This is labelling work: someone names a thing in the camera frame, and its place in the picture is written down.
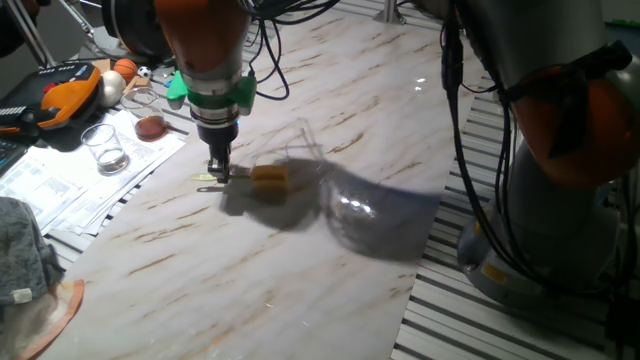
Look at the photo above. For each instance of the small soccer ball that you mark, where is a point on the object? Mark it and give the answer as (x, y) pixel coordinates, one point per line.
(144, 72)

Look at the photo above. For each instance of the glass cup with brown liquid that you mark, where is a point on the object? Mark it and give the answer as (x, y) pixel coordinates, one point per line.
(150, 127)

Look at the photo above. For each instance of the orange black teach pendant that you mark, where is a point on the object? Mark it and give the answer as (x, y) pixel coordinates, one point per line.
(65, 95)

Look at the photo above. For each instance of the grey folded towel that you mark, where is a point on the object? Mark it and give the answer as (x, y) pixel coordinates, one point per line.
(25, 250)

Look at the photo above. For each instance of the green bag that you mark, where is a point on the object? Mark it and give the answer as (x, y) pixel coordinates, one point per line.
(627, 23)

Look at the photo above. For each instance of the small wooden block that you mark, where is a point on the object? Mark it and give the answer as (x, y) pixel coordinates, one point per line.
(102, 65)
(137, 84)

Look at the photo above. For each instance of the white ball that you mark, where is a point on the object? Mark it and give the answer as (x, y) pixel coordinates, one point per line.
(112, 87)

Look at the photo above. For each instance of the black round spool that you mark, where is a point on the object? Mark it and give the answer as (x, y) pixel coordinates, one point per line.
(130, 25)

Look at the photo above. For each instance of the small orange basketball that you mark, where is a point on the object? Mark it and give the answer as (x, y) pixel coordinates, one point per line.
(126, 70)

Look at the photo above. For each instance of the pink plate orange rim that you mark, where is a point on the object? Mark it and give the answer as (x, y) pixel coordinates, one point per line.
(55, 320)

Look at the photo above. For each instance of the marble pattern sheet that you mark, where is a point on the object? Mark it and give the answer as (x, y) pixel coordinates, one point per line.
(300, 300)

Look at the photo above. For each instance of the black keyboard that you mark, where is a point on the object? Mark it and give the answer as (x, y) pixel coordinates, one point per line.
(10, 155)

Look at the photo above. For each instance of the black-sleeved forearm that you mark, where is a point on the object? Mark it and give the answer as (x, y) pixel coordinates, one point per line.
(12, 30)

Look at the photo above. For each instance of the aluminium frame post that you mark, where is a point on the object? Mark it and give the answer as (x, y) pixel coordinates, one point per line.
(30, 32)
(390, 12)

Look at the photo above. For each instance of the printed white paper sheets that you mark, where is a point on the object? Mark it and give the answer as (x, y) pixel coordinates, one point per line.
(50, 190)

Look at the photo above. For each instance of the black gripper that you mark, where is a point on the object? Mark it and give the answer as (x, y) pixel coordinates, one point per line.
(217, 137)

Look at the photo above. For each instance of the empty clear glass cup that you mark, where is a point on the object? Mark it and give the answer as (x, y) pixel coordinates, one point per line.
(107, 155)

